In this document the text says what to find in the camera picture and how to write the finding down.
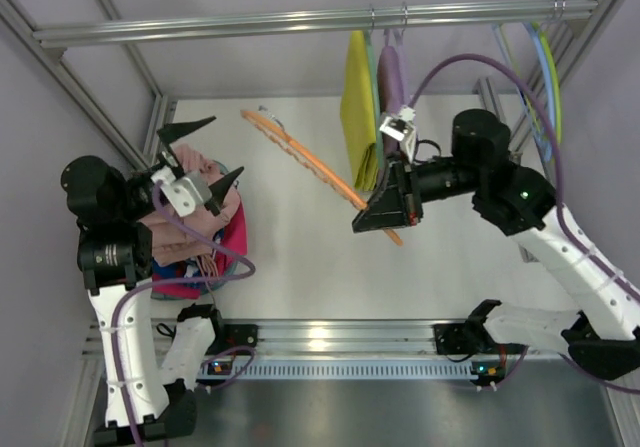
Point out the grey slotted cable duct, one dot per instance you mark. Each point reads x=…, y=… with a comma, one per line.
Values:
x=376, y=369

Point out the magenta garment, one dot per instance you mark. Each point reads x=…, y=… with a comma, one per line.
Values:
x=234, y=237

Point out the left frame post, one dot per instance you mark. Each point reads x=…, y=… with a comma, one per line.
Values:
x=62, y=103

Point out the purple trousers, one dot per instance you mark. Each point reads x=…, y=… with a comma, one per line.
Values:
x=392, y=78

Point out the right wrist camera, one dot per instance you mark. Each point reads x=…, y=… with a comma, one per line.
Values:
x=401, y=128

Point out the aluminium hanging rail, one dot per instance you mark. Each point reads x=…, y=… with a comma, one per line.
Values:
x=121, y=32

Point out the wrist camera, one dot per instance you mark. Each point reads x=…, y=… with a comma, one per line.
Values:
x=401, y=128
x=184, y=194

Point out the right frame post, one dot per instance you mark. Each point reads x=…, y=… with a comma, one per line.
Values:
x=570, y=37

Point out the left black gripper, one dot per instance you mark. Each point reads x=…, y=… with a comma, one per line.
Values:
x=167, y=162

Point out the purple hanger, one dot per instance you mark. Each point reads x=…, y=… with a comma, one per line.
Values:
x=395, y=36

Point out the pink trousers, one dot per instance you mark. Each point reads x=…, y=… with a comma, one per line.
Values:
x=170, y=244

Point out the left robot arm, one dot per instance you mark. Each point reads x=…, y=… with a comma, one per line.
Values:
x=149, y=398

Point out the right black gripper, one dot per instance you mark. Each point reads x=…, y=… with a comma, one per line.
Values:
x=413, y=190

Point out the teal laundry basket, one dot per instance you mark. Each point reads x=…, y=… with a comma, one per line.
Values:
x=177, y=254

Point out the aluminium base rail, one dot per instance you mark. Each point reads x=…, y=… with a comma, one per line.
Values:
x=345, y=339

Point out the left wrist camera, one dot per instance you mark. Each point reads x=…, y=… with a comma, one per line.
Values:
x=184, y=194

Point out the yellow trousers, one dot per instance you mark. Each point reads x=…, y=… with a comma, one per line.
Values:
x=357, y=115

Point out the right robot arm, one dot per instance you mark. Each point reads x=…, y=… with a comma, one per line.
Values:
x=601, y=335

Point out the light blue empty hanger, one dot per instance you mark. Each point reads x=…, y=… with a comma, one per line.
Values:
x=544, y=146

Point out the frame post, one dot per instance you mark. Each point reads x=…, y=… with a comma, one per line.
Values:
x=570, y=37
x=62, y=103

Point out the blue patterned garment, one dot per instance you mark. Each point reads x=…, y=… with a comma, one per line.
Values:
x=179, y=274

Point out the orange hanger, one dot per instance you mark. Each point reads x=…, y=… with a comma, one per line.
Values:
x=269, y=125

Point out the lime green empty hanger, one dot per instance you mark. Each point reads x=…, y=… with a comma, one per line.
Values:
x=548, y=67

